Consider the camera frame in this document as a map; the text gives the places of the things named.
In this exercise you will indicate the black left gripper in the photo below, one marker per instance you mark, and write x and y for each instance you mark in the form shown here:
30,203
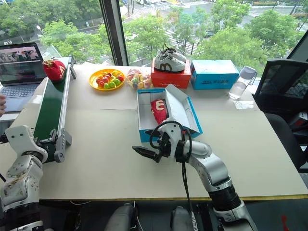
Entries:
41,144

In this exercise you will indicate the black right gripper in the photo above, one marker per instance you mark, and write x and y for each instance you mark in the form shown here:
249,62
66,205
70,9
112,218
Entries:
165,144

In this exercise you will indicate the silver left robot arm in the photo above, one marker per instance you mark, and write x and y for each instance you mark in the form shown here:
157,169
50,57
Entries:
19,183

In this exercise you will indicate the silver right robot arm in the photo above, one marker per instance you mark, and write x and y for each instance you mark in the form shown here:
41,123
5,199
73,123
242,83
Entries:
211,166

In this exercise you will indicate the open blue shoebox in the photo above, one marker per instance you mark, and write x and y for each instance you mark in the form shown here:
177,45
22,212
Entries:
178,108

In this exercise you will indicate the red shoebox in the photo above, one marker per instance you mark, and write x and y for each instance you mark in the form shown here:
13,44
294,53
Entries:
169,79

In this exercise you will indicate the closed blue shoebox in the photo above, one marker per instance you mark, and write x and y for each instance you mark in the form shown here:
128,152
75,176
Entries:
214,74

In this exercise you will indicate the person's hand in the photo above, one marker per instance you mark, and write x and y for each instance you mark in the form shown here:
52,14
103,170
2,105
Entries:
2,104

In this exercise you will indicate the green conveyor belt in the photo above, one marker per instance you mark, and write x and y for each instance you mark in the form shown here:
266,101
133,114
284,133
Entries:
51,103

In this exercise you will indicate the red plush shoe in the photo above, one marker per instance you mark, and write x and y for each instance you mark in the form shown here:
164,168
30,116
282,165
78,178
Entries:
159,110
54,69

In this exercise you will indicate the dark rounded shape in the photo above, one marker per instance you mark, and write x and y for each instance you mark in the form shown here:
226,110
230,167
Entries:
181,219
122,216

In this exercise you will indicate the grey laptop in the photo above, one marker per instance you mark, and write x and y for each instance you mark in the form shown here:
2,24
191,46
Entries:
20,72

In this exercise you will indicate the bag of toy fruits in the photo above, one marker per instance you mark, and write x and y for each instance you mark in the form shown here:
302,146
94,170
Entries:
139,79

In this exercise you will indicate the yellow plate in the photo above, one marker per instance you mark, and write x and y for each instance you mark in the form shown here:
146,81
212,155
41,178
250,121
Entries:
93,84

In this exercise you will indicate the green toy fruit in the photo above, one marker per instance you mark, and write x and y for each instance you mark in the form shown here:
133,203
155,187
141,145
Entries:
117,81
112,84

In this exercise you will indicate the red toy fruit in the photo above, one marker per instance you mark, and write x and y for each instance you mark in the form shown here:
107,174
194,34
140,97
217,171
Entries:
105,79
121,78
99,81

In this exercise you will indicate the yellow toy fruit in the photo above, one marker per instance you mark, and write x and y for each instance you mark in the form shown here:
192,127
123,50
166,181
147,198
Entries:
116,72

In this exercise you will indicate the pair of grey sneakers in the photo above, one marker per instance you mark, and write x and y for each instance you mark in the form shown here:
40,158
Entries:
169,61

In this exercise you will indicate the clear water bottle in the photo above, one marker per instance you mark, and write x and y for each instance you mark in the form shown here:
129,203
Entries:
239,86

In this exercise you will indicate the black office chair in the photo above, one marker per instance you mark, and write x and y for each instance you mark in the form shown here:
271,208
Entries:
281,91

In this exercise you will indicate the red object on chair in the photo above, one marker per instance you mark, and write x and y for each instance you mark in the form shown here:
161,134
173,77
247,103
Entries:
299,121

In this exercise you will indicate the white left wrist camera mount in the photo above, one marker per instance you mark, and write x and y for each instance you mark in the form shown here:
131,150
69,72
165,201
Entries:
16,138

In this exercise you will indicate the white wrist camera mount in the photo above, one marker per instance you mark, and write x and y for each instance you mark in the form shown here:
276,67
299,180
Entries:
16,138
172,131

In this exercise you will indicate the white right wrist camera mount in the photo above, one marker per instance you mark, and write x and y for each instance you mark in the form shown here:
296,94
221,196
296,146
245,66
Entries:
172,131

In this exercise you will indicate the black window frame post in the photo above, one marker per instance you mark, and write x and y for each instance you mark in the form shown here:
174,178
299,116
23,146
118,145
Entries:
113,31

